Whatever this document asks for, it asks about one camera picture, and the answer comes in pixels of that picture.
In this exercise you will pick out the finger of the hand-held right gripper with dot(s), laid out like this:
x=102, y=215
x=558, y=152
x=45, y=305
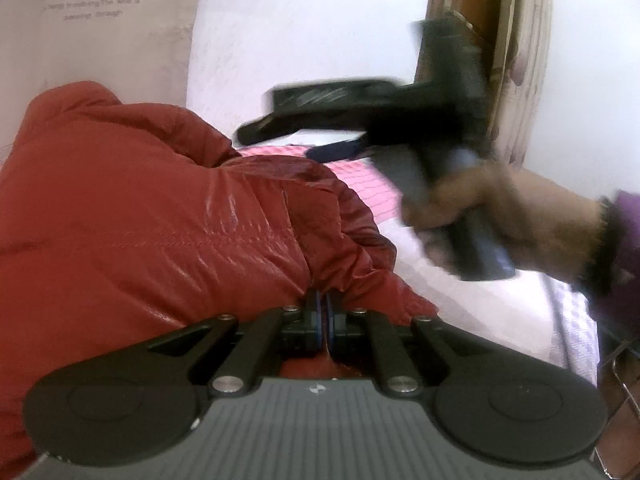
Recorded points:
x=335, y=151
x=265, y=127

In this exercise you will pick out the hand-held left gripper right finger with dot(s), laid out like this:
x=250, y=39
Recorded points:
x=331, y=317

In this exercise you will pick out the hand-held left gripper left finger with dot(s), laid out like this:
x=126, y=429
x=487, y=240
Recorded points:
x=314, y=317

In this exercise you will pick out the red puffer jacket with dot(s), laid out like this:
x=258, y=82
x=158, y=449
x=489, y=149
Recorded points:
x=125, y=220

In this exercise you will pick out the person's right hand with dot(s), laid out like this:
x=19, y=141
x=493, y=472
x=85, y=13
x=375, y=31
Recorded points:
x=540, y=225

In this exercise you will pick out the pink striped bed sheet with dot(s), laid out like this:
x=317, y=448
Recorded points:
x=380, y=190

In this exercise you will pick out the white printed curtain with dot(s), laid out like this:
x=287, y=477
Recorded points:
x=530, y=35
x=100, y=45

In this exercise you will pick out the lavender checked cloth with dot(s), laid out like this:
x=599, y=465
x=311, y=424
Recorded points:
x=580, y=325

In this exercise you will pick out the metal chair frame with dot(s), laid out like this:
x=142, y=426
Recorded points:
x=622, y=400

